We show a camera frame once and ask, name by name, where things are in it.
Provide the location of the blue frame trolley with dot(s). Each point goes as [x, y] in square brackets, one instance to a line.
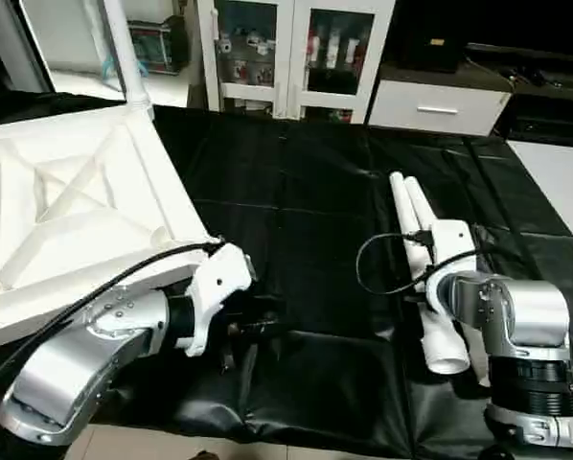
[157, 43]

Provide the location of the white drawer cabinet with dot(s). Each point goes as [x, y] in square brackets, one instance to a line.
[545, 57]

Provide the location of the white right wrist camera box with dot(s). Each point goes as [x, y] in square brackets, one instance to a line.
[449, 247]

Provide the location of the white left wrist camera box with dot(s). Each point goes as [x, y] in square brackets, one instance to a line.
[219, 287]

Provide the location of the white plastic table leg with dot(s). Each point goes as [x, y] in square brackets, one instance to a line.
[126, 53]
[445, 340]
[419, 201]

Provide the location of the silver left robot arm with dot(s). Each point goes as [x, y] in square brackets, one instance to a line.
[85, 355]

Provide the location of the white drawer unit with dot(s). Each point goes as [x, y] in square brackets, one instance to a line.
[440, 107]

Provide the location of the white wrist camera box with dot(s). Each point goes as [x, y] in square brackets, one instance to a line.
[449, 247]
[219, 287]

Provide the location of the white plastic table top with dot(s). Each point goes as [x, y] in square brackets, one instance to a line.
[66, 211]

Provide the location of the black work mat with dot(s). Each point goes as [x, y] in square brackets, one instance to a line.
[315, 192]

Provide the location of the white glass door cabinet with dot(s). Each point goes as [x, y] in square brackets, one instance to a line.
[286, 53]

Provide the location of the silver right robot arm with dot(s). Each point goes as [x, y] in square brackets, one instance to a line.
[516, 335]

